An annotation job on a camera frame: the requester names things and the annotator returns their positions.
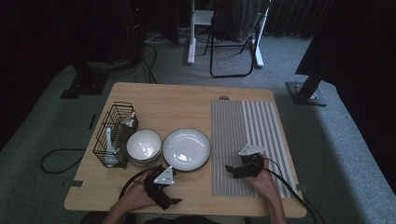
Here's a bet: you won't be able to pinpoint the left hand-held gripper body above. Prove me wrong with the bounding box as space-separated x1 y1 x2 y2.
144 163 176 210

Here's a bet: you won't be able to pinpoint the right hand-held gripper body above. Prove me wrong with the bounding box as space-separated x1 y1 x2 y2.
233 144 266 179

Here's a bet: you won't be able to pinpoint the white plate dark rim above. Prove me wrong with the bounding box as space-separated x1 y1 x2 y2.
162 127 212 173

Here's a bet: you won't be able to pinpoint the black wire basket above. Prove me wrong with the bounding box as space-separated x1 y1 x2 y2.
92 101 140 171

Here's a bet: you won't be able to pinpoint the bundle of white chopsticks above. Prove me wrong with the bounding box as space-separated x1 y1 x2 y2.
120 111 138 129

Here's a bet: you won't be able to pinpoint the person's right hand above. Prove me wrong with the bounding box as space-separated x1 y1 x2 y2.
247 152 280 201

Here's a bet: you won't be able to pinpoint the person's left hand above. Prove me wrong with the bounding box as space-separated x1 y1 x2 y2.
116 172 157 216

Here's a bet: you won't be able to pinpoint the grey striped placemat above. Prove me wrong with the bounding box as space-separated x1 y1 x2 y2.
210 99 299 199

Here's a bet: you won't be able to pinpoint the black folding chair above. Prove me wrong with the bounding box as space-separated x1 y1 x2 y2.
204 0 272 78

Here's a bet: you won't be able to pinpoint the black stand base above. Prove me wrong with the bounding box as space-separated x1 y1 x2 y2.
60 62 110 100

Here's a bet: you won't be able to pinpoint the black equipment with red light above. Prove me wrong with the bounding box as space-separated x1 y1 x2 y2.
92 0 148 63

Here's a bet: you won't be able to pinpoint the dark cloth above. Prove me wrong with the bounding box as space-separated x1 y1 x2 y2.
213 0 265 43

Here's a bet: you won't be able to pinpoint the black curtain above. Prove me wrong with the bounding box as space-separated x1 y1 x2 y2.
294 0 396 194

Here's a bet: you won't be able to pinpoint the grey curtain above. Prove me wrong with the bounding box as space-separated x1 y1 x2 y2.
264 0 331 39

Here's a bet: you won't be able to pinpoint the left hand-held gripper black cable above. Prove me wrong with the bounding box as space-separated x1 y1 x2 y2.
118 167 157 201

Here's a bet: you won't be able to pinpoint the hand-held gripper black cable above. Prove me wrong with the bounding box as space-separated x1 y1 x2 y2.
118 167 157 201
261 157 326 224

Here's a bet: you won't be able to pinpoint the right hand-held gripper black cable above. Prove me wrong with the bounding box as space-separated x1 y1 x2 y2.
261 157 326 224

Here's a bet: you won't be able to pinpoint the black stand with base plate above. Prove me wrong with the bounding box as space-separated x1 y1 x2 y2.
285 73 328 107

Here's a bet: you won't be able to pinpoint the black floor cables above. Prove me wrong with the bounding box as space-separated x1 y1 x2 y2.
134 43 159 84

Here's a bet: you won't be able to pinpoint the black looped floor cable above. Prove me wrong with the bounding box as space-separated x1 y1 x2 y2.
40 147 87 175

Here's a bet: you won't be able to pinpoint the white desk frame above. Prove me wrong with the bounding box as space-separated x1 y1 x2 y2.
186 0 271 69

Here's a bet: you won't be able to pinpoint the white floor cable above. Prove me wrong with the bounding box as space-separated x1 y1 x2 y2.
144 32 171 45

